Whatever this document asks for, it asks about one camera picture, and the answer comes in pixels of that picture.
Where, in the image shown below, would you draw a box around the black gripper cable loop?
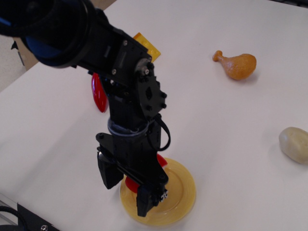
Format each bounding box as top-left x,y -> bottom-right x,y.
154,114 -> 171,152

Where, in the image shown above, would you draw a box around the toy chicken drumstick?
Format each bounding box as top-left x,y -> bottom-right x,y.
212,51 -> 257,80

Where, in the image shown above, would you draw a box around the black corner bracket with screw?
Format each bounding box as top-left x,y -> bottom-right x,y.
17,204 -> 60,231

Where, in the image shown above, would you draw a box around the black cable at table corner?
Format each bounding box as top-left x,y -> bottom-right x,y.
0,205 -> 27,229

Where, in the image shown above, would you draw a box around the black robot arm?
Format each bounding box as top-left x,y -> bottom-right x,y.
0,0 -> 168,217

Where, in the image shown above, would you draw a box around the yellow toy cheese wedge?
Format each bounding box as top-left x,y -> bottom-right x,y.
133,32 -> 161,63

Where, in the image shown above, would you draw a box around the red toy chili pepper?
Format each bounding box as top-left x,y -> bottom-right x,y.
91,73 -> 109,113

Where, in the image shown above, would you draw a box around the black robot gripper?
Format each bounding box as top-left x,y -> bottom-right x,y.
96,122 -> 168,217

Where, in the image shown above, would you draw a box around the beige toy potato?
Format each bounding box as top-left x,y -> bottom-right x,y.
279,127 -> 308,165

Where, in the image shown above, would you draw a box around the red and white toy sushi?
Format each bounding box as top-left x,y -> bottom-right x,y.
125,154 -> 168,193

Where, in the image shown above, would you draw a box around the yellow plastic plate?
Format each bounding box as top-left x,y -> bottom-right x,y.
120,158 -> 196,226

